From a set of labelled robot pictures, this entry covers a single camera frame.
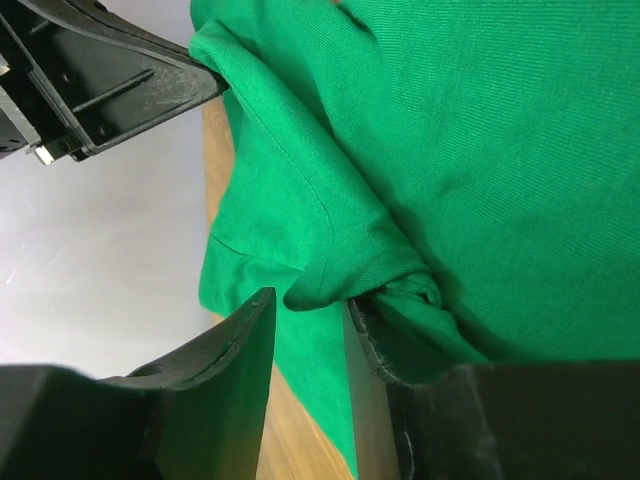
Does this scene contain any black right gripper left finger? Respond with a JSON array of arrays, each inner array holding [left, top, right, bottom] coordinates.
[[1, 288, 276, 479]]

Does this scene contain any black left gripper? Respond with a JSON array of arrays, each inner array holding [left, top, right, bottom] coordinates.
[[1, 1, 228, 165]]

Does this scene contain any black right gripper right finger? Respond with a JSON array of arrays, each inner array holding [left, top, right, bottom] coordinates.
[[344, 299, 639, 479]]

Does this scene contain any green t shirt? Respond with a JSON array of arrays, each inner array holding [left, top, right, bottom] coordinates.
[[189, 1, 639, 467]]

